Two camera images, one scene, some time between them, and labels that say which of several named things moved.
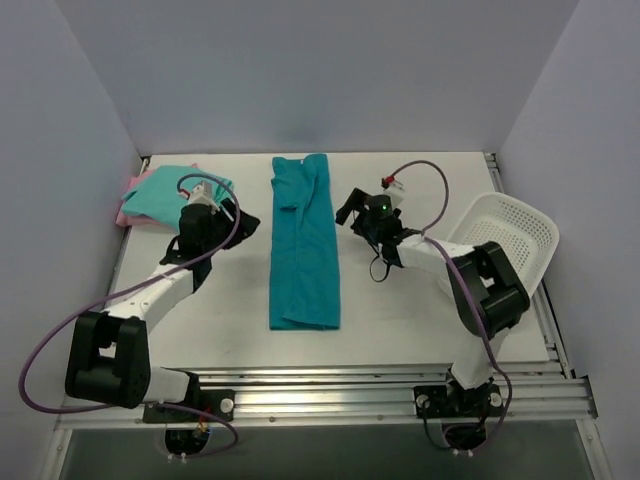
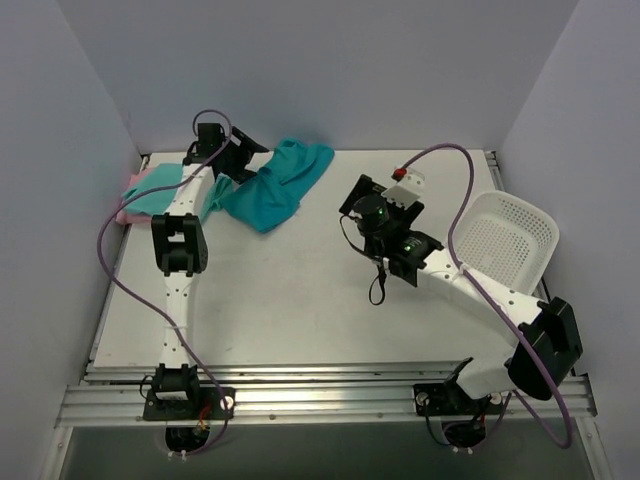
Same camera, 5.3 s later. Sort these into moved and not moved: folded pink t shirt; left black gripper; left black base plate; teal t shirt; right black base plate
Moved: left black gripper; teal t shirt
Not moved: folded pink t shirt; right black base plate; left black base plate
